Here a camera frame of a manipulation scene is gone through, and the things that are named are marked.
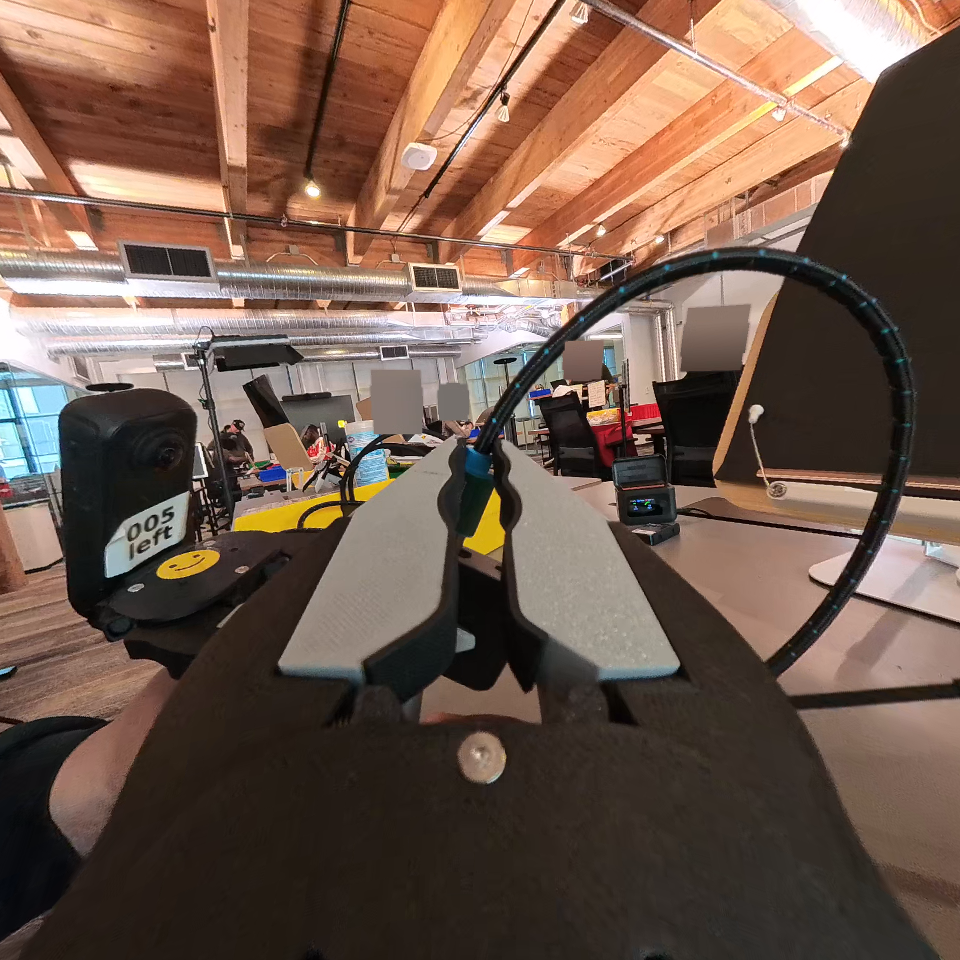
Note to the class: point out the black office chair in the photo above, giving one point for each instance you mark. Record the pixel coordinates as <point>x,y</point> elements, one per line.
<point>697,420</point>
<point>570,435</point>

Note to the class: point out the ceiling spot lamp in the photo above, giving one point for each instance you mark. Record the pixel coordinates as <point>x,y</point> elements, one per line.
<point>311,187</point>
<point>502,111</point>

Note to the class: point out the black charging case with screen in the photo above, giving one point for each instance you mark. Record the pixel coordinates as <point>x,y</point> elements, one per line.
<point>637,480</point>

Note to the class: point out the small black battery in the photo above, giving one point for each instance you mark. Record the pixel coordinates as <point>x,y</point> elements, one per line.
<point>654,533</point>

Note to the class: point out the silver air duct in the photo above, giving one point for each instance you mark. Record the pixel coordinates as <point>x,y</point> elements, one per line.
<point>300,281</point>
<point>225,322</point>

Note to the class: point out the yellow plastic bin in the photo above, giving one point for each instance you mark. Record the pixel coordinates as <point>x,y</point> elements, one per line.
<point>285,514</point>

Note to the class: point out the white round ceiling sensor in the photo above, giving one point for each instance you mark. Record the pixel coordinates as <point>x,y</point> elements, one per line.
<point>418,156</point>

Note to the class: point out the black studio light panel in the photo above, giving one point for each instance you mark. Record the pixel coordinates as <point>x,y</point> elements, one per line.
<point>251,352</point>

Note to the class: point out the person's black clothing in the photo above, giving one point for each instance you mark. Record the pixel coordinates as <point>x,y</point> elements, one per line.
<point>30,810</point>

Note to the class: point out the person's left forearm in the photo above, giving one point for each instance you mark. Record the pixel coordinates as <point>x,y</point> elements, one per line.
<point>97,757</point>

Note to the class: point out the black monitor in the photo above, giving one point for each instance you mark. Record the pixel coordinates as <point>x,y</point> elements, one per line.
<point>319,411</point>

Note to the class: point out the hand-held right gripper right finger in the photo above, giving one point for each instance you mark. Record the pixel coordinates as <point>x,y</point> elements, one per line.
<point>577,577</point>

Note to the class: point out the red tablecloth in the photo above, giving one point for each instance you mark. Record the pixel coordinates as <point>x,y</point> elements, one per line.
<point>626,435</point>

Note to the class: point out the black wood-edged board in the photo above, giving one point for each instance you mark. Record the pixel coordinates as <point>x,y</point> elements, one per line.
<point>862,300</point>

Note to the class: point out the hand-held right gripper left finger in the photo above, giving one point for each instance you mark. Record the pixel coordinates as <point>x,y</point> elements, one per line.
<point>375,570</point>

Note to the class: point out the white wipes canister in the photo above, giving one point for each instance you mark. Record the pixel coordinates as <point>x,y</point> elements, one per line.
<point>367,457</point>

